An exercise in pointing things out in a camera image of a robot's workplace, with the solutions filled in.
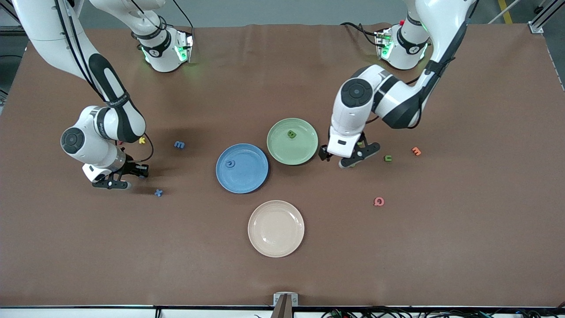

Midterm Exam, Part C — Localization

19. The black floor cable bundle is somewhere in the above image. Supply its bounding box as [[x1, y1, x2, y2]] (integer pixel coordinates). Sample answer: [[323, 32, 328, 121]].
[[321, 306, 565, 318]]

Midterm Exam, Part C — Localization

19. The brown table cover sheet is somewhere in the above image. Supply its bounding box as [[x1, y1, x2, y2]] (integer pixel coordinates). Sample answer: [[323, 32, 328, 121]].
[[0, 23, 565, 308]]

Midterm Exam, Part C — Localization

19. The green plate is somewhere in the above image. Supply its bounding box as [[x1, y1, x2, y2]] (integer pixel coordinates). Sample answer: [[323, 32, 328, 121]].
[[267, 117, 319, 166]]

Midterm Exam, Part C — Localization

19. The aluminium frame post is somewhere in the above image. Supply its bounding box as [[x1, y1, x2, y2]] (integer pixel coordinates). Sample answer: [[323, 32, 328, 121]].
[[528, 0, 565, 34], [0, 0, 31, 39]]

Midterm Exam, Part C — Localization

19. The beige plate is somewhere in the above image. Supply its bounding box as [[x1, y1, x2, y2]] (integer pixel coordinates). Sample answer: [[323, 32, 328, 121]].
[[248, 200, 305, 258]]

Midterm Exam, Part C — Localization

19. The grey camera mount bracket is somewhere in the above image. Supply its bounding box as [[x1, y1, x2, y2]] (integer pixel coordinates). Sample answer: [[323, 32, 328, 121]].
[[271, 292, 299, 318]]

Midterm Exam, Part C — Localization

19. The blue plate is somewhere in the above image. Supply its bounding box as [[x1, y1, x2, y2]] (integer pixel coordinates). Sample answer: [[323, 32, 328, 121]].
[[215, 143, 269, 194]]

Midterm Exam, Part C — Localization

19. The black arm base cable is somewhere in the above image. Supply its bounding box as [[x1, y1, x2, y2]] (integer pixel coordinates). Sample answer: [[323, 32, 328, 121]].
[[340, 21, 381, 47], [170, 0, 195, 30]]

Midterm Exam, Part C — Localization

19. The white table edge rail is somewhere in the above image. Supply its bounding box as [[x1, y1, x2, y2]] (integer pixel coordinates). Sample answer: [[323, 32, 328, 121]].
[[0, 306, 565, 318]]

